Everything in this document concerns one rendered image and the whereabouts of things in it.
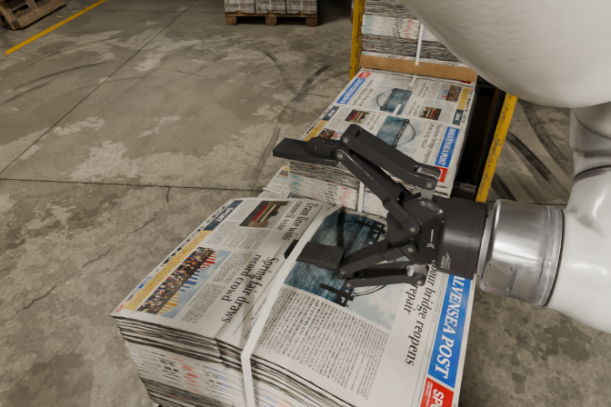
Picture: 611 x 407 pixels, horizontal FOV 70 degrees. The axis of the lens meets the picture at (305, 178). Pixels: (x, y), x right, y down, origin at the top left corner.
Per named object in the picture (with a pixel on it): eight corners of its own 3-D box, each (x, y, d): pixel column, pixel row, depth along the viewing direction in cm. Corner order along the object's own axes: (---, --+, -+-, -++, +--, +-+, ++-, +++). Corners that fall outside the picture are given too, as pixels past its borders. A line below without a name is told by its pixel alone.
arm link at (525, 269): (537, 328, 38) (467, 309, 41) (538, 261, 45) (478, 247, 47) (564, 251, 33) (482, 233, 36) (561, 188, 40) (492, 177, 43)
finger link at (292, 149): (335, 167, 42) (335, 161, 42) (272, 156, 45) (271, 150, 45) (345, 153, 45) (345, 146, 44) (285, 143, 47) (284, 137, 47)
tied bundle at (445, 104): (325, 169, 138) (327, 103, 125) (354, 128, 160) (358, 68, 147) (447, 198, 126) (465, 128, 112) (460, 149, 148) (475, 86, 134)
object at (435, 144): (287, 154, 103) (287, 150, 102) (331, 105, 124) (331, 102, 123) (445, 192, 91) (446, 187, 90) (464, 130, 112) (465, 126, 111)
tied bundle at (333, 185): (287, 227, 116) (285, 154, 102) (327, 170, 137) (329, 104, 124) (430, 270, 103) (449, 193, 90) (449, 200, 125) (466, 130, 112)
